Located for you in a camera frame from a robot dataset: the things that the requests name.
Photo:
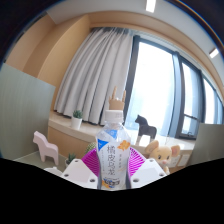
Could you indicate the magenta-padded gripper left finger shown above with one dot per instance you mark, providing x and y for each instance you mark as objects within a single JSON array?
[{"x": 79, "y": 173}]

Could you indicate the dark-framed window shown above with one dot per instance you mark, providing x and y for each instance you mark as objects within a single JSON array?
[{"x": 153, "y": 83}]

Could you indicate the black horse figure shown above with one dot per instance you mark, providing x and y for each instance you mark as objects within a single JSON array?
[{"x": 146, "y": 128}]

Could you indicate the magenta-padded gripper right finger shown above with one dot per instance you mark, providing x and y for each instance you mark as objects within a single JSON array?
[{"x": 148, "y": 171}]

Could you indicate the clear plastic drink bottle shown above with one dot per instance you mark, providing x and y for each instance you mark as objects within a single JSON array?
[{"x": 113, "y": 150}]

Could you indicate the pink horse figure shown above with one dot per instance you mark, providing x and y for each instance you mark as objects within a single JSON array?
[{"x": 46, "y": 146}]

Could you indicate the small plant, round white pot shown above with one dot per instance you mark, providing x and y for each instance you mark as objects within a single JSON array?
[{"x": 76, "y": 122}]

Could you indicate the small plant, tapered white pot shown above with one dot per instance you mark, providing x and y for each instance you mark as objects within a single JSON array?
[{"x": 70, "y": 158}]

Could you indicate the grey-white curtain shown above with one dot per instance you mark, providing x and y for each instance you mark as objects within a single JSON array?
[{"x": 96, "y": 76}]

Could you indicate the grey-green desk divider panel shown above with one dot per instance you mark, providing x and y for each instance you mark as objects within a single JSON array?
[
  {"x": 23, "y": 113},
  {"x": 206, "y": 143}
]

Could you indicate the beige mouse plush toy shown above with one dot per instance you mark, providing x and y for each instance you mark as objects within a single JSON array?
[{"x": 161, "y": 155}]

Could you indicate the wooden hand figure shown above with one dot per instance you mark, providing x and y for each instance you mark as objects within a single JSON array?
[{"x": 116, "y": 103}]

